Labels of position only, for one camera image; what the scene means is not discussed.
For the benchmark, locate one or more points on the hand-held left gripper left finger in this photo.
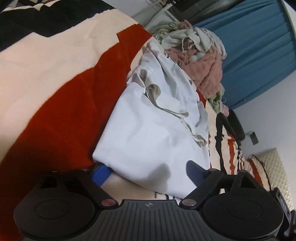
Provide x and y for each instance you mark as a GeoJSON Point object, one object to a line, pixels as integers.
{"type": "Point", "coordinates": [100, 175]}

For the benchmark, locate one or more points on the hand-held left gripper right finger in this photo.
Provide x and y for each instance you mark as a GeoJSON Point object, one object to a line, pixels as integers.
{"type": "Point", "coordinates": [195, 172]}

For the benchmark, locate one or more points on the light blue T-shirt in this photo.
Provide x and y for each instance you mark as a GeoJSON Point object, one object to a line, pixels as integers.
{"type": "Point", "coordinates": [148, 139]}

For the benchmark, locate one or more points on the pile of clothes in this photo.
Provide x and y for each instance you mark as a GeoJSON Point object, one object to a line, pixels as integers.
{"type": "Point", "coordinates": [166, 26]}

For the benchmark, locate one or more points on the cream quilted pillow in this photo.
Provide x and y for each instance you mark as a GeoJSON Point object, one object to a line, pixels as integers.
{"type": "Point", "coordinates": [272, 169]}

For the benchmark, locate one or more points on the black armchair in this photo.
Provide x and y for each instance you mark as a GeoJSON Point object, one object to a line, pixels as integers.
{"type": "Point", "coordinates": [235, 125]}

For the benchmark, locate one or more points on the small pink garment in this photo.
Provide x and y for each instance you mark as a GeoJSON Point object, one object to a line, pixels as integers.
{"type": "Point", "coordinates": [225, 111]}

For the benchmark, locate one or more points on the pink fluffy robe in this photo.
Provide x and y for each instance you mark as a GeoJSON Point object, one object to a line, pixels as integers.
{"type": "Point", "coordinates": [205, 71]}

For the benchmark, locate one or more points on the striped fleece blanket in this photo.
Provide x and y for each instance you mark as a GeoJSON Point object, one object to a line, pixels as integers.
{"type": "Point", "coordinates": [57, 81]}

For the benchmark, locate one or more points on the beige sweater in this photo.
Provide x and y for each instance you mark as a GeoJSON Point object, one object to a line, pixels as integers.
{"type": "Point", "coordinates": [217, 42]}

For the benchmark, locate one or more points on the grey hoodie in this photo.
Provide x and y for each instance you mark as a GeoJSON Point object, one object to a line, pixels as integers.
{"type": "Point", "coordinates": [175, 38]}

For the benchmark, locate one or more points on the wide blue curtain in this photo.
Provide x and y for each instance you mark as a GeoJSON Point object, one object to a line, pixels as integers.
{"type": "Point", "coordinates": [254, 46]}

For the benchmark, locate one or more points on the garment steamer stand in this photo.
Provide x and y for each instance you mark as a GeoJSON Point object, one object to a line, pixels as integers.
{"type": "Point", "coordinates": [171, 15]}

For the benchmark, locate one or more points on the dark window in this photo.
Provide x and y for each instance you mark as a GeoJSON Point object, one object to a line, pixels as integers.
{"type": "Point", "coordinates": [196, 4]}

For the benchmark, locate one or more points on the wall socket with plug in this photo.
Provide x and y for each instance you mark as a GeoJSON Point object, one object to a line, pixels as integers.
{"type": "Point", "coordinates": [254, 138]}

